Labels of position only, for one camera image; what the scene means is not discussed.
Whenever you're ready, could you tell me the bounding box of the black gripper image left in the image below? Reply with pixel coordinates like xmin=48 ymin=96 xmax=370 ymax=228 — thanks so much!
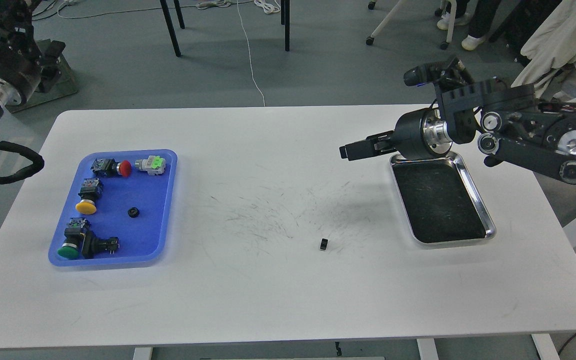
xmin=0 ymin=0 xmax=66 ymax=108

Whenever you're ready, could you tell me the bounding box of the white cable on floor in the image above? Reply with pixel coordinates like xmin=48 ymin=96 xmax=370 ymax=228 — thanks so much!
xmin=237 ymin=0 xmax=267 ymax=107

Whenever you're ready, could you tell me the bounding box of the small black gear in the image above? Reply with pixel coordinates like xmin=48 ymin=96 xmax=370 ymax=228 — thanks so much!
xmin=126 ymin=206 xmax=140 ymax=219
xmin=318 ymin=238 xmax=329 ymax=251

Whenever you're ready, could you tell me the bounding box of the black table leg rear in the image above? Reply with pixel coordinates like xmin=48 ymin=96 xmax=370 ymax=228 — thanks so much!
xmin=173 ymin=0 xmax=186 ymax=30

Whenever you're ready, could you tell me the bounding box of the silver metal tray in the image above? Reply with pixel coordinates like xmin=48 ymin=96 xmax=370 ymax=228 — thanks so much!
xmin=390 ymin=152 xmax=497 ymax=247

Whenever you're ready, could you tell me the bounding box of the black table leg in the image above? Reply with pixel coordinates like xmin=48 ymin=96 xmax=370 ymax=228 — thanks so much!
xmin=173 ymin=0 xmax=186 ymax=30
xmin=279 ymin=0 xmax=291 ymax=52
xmin=159 ymin=0 xmax=182 ymax=59

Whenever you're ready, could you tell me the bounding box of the blue plastic tray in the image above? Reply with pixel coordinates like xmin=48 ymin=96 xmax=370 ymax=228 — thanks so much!
xmin=48 ymin=149 xmax=178 ymax=267

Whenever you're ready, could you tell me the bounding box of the beige cloth on chair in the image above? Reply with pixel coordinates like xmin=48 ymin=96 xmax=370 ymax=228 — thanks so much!
xmin=510 ymin=0 xmax=576 ymax=98

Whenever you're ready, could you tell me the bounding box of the red push button switch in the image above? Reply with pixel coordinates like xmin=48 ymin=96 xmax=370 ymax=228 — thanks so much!
xmin=90 ymin=158 xmax=132 ymax=178

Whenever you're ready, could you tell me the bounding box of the black switch module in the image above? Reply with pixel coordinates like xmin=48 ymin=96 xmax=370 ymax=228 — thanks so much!
xmin=81 ymin=231 xmax=120 ymax=259

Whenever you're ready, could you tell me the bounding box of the green push button switch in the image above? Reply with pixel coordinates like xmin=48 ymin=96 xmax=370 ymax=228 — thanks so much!
xmin=57 ymin=217 xmax=90 ymax=260

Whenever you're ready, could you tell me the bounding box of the grey green connector block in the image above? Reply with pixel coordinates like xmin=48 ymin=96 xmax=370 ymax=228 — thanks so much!
xmin=134 ymin=155 xmax=166 ymax=176

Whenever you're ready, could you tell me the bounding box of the black table leg right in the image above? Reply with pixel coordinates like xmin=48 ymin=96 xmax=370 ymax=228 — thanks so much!
xmin=279 ymin=0 xmax=291 ymax=52

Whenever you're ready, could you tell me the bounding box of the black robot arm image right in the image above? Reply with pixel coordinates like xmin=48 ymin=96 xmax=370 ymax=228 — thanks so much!
xmin=339 ymin=55 xmax=576 ymax=185

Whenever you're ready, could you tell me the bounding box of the grey plastic crate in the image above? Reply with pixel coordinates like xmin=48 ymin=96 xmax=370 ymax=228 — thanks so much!
xmin=6 ymin=54 xmax=79 ymax=114

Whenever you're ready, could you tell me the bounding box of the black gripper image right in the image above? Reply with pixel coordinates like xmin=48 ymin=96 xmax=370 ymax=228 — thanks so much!
xmin=339 ymin=107 xmax=454 ymax=161

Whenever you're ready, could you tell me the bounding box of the black table leg front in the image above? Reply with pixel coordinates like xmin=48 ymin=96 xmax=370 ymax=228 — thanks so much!
xmin=159 ymin=0 xmax=182 ymax=59

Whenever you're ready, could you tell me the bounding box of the yellow push button switch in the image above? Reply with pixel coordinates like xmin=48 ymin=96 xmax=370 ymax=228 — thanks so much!
xmin=75 ymin=177 xmax=104 ymax=215

